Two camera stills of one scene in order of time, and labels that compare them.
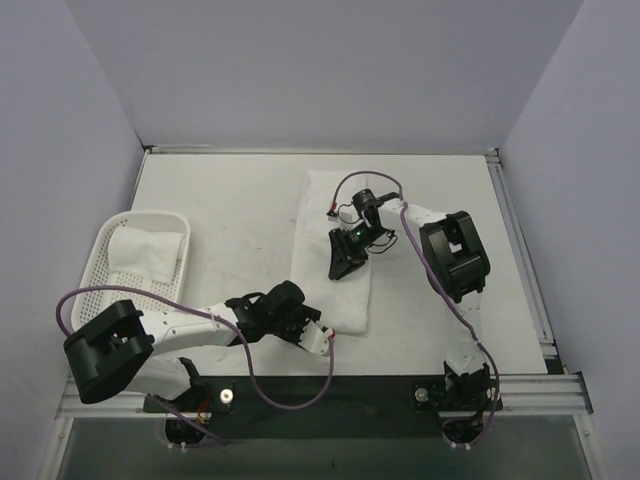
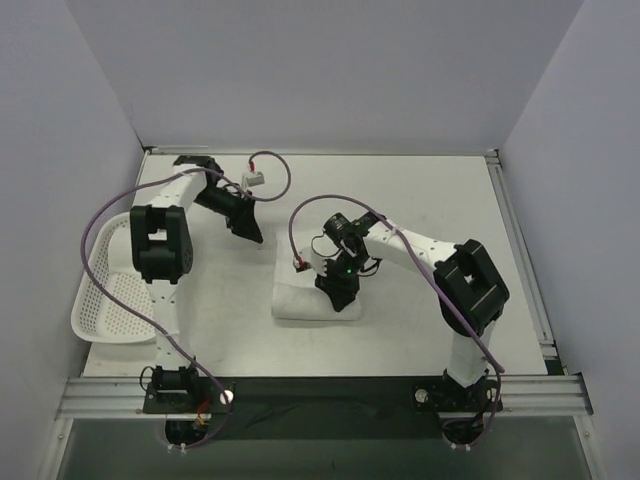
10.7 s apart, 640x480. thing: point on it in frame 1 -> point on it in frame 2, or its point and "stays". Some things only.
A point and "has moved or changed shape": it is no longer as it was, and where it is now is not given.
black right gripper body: [347, 248] -> [338, 283]
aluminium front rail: [555, 395] stays
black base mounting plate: [325, 407] stays
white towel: [344, 304] has moved or changed shape
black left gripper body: [298, 325] -> [239, 215]
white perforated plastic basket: [148, 250] stays
